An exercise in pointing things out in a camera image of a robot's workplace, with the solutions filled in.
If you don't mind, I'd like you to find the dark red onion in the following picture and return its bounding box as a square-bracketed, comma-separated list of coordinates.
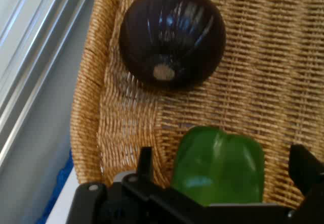
[118, 0, 227, 93]

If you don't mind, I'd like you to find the woven wicker basket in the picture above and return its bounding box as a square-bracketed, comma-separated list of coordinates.
[69, 0, 324, 211]

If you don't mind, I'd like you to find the aluminium frame rail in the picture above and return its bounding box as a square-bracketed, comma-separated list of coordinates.
[0, 0, 100, 170]

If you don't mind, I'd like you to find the green bell pepper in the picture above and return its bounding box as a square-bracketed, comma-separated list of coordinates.
[170, 125, 265, 207]

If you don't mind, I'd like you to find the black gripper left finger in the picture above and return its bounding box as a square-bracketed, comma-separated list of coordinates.
[66, 147, 212, 224]

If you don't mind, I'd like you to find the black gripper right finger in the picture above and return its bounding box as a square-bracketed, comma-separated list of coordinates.
[285, 144, 324, 224]

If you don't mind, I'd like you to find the blue cloth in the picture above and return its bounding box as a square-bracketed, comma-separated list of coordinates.
[34, 150, 74, 224]

